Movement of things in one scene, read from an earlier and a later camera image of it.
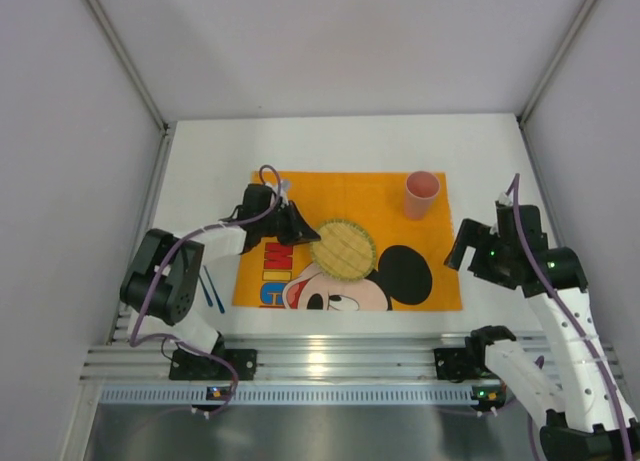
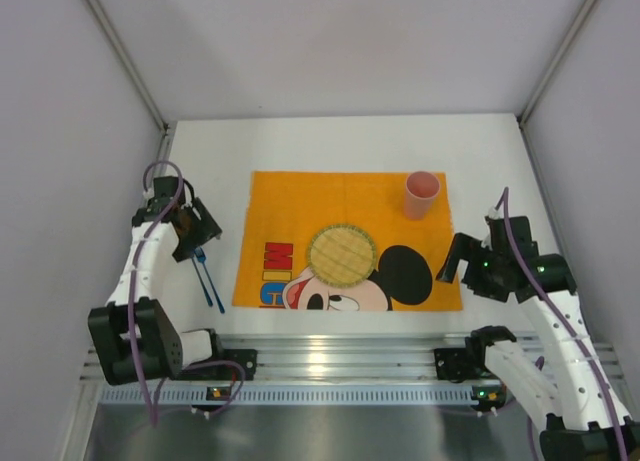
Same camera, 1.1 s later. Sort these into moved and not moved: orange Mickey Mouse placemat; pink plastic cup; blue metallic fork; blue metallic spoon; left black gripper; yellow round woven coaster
Moved: left black gripper; yellow round woven coaster
Not moved: orange Mickey Mouse placemat; blue metallic fork; pink plastic cup; blue metallic spoon
